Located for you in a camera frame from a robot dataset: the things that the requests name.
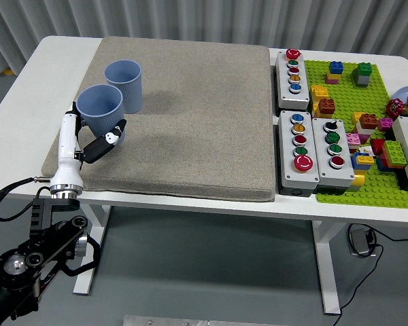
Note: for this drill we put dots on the grey pleated curtain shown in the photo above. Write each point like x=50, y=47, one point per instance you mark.
x=20, y=13

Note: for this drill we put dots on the lime green toy brick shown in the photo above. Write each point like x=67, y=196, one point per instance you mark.
x=395, y=153

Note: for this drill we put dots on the light blue plate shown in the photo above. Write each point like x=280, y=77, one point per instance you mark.
x=403, y=92

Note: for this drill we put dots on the blue toy brick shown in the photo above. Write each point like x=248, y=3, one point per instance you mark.
x=336, y=67
x=355, y=163

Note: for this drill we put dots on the orange-brown toy brick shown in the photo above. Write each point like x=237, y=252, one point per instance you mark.
x=368, y=121

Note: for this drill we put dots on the pink toy brick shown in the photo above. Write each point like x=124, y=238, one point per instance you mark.
x=385, y=124
x=331, y=81
x=353, y=139

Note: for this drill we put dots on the white printed toy brick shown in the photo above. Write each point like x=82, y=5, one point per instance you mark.
x=364, y=151

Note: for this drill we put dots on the red toy brick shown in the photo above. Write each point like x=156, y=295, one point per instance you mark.
x=377, y=146

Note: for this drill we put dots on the grey-brown fabric mat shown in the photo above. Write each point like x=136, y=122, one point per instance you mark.
x=190, y=136

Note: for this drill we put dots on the narrow five-button control box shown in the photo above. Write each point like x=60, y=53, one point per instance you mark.
x=292, y=96

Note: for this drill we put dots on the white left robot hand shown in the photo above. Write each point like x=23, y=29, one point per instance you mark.
x=66, y=153

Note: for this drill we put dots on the four-button box black switch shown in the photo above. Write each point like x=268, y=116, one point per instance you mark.
x=323, y=171

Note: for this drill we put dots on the white push-button control box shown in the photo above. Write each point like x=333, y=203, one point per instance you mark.
x=406, y=146

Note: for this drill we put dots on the grey toy brick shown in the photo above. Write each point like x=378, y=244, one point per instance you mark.
x=362, y=81

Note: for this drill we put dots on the red toy fruit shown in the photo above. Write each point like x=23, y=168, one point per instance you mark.
x=394, y=108

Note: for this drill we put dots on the five-button box large red mushroom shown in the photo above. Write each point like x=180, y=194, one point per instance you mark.
x=289, y=176

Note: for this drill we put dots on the white table leg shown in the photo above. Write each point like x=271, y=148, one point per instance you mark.
x=326, y=268
x=88, y=278

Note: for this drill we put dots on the grey power adapter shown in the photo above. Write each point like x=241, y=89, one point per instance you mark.
x=359, y=241

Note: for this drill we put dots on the blue ribbed plastic cup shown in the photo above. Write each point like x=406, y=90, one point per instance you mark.
x=129, y=91
x=100, y=108

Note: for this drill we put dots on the brown toy brick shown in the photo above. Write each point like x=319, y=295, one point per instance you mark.
x=327, y=106

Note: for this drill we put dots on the green studded baseplate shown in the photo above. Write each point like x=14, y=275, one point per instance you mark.
x=347, y=102

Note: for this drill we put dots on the yellow toy brick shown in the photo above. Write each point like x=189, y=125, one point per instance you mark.
x=358, y=181
x=318, y=92
x=365, y=159

